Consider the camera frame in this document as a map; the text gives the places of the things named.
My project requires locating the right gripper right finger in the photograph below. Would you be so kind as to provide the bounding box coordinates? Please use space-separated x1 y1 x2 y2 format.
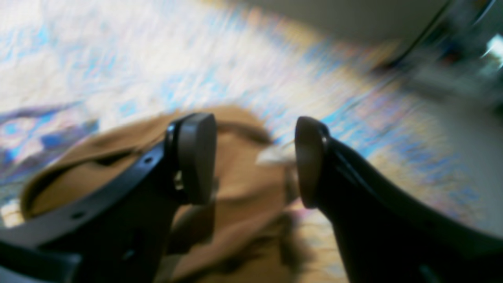
295 116 503 283

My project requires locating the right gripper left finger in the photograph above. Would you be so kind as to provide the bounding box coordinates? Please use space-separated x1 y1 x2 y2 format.
1 113 217 283

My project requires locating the brown t-shirt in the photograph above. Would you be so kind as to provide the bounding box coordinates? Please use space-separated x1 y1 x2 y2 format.
20 106 309 283

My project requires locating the patterned tablecloth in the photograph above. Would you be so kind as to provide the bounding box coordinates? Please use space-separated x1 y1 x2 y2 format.
1 0 502 283

